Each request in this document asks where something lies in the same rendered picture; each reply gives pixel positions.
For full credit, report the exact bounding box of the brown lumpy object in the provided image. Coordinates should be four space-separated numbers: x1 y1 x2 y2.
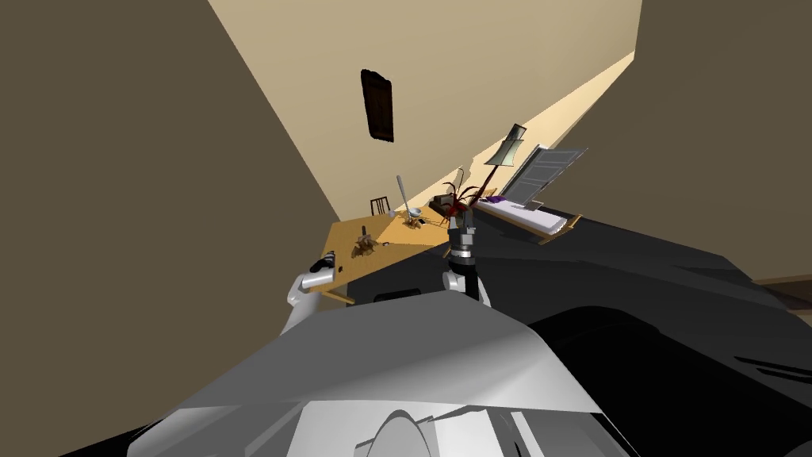
350 225 381 259

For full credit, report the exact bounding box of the white bed wooden frame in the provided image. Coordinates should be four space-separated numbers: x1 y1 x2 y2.
474 194 583 246

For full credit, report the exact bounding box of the grey slatted window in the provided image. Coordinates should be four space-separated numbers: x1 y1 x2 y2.
500 144 588 209

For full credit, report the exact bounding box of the wooden table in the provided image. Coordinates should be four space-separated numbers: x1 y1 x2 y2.
320 204 459 307

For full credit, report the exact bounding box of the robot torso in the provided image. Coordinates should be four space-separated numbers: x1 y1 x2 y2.
126 287 630 457

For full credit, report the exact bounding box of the grey shade floor lamp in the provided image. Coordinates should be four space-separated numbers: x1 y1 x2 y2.
470 123 528 207

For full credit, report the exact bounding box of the red leafy plant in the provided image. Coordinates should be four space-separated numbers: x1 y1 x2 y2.
441 167 485 222

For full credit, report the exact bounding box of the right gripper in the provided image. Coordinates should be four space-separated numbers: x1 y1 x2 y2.
447 206 477 237

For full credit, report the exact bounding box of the dark brown door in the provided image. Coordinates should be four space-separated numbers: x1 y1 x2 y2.
360 68 396 144

